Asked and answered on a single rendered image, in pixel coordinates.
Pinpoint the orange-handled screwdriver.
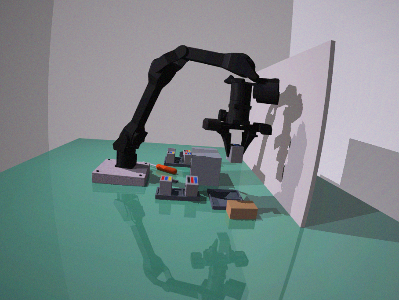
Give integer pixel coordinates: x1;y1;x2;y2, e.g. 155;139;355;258
150;164;177;174

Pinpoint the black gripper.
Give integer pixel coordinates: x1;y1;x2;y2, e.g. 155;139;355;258
202;100;272;157

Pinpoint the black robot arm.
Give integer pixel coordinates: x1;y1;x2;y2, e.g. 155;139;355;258
112;45;280;169

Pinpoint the brown rectangular box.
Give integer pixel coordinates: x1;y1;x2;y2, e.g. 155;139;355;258
226;200;258;220

